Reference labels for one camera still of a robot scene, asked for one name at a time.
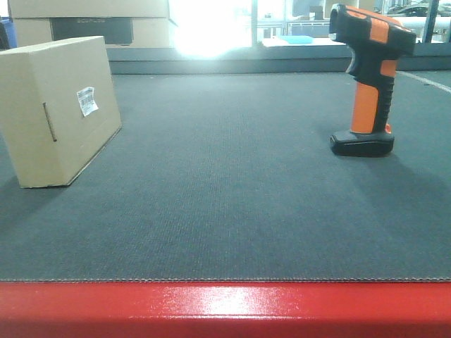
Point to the blue bin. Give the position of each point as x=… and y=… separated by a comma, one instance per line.
x=8, y=34

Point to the blue flat tray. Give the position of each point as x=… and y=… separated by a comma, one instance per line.
x=298, y=39

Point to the large cardboard box upper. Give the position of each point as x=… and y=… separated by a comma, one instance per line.
x=93, y=9

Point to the orange black barcode scanner gun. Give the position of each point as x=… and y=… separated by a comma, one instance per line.
x=377, y=42

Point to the large cardboard box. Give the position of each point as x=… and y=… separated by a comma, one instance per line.
x=93, y=9
x=147, y=33

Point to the white barcode label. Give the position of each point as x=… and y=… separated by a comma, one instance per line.
x=86, y=101

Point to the brown cardboard package box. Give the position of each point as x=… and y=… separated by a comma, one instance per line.
x=48, y=139

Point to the large cardboard box lower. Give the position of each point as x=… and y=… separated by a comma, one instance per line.
x=147, y=33

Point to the red metal conveyor table frame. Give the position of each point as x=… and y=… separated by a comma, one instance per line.
x=225, y=309

